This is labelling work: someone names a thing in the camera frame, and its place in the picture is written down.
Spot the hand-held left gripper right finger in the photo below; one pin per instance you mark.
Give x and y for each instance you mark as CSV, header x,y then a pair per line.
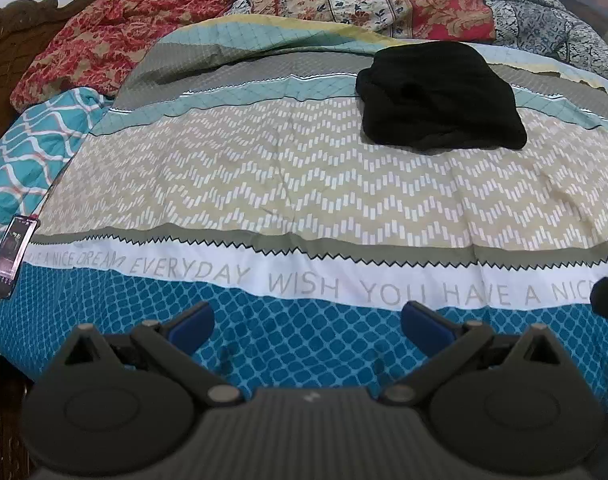
x,y
425,325

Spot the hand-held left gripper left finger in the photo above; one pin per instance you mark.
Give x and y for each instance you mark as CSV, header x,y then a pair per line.
x,y
193,324

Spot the black pants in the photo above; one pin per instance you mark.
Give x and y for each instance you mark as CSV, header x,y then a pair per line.
x,y
434,95

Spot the patterned teal beige bedspread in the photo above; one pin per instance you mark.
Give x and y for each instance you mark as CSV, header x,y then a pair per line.
x,y
284,185

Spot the black smartphone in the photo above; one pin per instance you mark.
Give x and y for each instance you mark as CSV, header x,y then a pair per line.
x,y
11,255

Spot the teal wavy pattern pillow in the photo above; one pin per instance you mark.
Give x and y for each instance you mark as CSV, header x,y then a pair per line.
x,y
24,150

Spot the blue grey patterned quilt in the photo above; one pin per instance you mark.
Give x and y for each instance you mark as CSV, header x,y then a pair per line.
x,y
544,25

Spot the red floral patchwork quilt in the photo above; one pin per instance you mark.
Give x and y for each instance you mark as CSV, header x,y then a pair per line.
x,y
109,35

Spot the carved wooden headboard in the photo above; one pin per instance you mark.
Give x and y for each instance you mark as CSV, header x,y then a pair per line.
x,y
14,45

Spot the wooden bed side rail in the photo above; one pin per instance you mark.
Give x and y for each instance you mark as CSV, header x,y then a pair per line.
x,y
4,410

